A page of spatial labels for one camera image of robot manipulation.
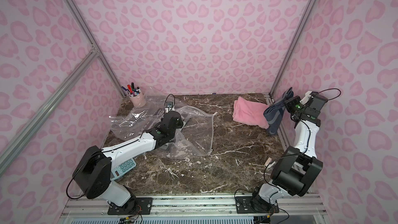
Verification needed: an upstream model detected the aluminium corner post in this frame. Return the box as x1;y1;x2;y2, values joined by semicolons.
269;0;319;99
63;0;125;97

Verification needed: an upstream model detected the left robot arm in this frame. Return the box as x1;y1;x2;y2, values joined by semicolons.
72;111;184;209

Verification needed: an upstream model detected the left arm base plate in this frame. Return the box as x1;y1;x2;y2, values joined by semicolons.
107;195;153;216

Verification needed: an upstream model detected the dark blue striped blanket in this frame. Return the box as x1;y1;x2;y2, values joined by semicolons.
263;87;294;135

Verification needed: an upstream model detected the pink stapler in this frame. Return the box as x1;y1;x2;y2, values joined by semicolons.
265;158;276;169

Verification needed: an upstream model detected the aluminium diagonal brace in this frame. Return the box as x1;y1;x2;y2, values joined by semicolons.
1;49;97;175

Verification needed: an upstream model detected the clear plastic vacuum bag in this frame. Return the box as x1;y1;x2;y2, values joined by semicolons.
108;94;216;159

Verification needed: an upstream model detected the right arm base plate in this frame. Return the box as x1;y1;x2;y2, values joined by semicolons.
234;195;279;215

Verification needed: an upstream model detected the aluminium front rail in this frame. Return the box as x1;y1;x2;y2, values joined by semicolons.
58;192;330;224

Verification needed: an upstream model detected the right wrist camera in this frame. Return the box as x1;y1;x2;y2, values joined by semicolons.
306;92;329;111

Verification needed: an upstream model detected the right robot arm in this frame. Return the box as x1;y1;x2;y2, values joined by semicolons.
250;91;328;213

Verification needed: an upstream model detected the aluminium corner post right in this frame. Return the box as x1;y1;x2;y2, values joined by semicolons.
269;0;319;99

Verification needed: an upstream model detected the pink fluffy blanket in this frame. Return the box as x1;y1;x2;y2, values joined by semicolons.
232;97;269;129

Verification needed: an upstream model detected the pink pen holder cup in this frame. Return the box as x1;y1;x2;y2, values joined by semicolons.
129;93;146;108

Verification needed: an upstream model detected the aluminium corner post left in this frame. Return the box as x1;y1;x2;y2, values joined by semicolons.
63;0;125;97

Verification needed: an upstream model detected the red marker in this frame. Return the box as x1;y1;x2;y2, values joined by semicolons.
127;85;133;95

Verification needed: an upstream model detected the teal calculator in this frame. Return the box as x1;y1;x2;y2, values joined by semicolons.
110;159;136;180

